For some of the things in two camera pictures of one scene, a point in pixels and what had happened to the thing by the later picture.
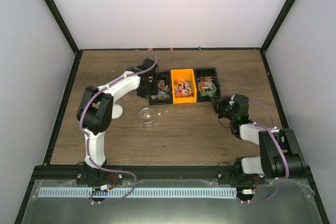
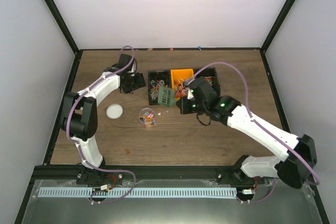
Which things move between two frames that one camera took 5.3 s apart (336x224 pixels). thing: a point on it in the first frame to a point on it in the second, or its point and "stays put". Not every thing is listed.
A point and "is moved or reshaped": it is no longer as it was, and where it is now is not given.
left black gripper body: (148, 89) to (133, 84)
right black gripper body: (222, 109) to (201, 107)
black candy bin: (206, 72) stays put
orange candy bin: (184, 88) stays put
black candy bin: (164, 95) stays put
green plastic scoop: (207, 88) is moved or reshaped
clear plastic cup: (147, 116) stays put
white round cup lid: (117, 111) stays put
